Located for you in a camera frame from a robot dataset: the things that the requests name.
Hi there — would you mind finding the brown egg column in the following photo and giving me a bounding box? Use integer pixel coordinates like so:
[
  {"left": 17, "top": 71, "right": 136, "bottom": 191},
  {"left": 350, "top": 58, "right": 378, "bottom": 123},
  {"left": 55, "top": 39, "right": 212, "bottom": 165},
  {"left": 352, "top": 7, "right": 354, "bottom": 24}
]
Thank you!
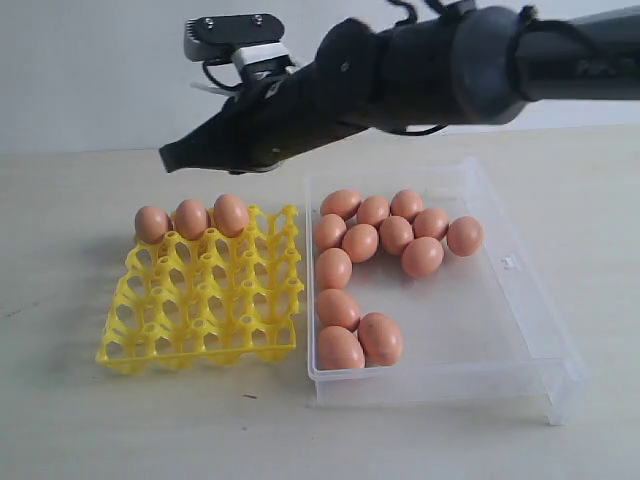
[{"left": 316, "top": 289, "right": 361, "bottom": 332}]

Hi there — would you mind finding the brown egg slot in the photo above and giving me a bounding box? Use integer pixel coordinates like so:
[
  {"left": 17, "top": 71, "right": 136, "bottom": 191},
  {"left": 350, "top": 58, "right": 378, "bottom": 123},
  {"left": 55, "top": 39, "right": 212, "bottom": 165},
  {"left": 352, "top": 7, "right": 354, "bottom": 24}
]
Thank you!
[
  {"left": 358, "top": 312, "right": 404, "bottom": 366},
  {"left": 213, "top": 194, "right": 249, "bottom": 238},
  {"left": 134, "top": 206, "right": 172, "bottom": 244},
  {"left": 175, "top": 199, "right": 210, "bottom": 240}
]

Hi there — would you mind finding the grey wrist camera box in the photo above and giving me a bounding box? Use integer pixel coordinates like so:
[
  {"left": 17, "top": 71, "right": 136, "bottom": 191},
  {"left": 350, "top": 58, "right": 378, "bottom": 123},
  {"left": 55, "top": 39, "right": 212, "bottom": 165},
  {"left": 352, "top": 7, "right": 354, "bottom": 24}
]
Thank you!
[{"left": 183, "top": 13, "right": 294, "bottom": 79}]

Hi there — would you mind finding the yellow plastic egg tray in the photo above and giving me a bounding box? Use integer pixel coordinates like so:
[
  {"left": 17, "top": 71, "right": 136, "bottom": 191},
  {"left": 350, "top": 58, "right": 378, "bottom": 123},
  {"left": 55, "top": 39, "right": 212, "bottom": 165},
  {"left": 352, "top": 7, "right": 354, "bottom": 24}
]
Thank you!
[{"left": 95, "top": 205, "right": 305, "bottom": 374}]

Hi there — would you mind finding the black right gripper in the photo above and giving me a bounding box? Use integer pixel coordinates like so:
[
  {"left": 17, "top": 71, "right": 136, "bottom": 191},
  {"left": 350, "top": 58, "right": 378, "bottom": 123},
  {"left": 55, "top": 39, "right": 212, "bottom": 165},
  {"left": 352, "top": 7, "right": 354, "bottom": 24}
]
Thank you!
[{"left": 158, "top": 64, "right": 371, "bottom": 174}]

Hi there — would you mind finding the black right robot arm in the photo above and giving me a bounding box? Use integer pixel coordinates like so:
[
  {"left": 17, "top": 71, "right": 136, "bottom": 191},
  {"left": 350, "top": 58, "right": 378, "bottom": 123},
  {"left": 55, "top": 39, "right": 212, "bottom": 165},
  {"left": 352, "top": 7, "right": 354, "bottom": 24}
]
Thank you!
[{"left": 159, "top": 1, "right": 639, "bottom": 175}]

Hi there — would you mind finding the clear plastic bin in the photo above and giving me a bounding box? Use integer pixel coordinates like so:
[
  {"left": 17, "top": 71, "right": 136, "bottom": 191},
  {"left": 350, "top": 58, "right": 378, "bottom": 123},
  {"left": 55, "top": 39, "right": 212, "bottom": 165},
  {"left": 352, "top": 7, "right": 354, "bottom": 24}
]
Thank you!
[{"left": 305, "top": 158, "right": 587, "bottom": 425}]

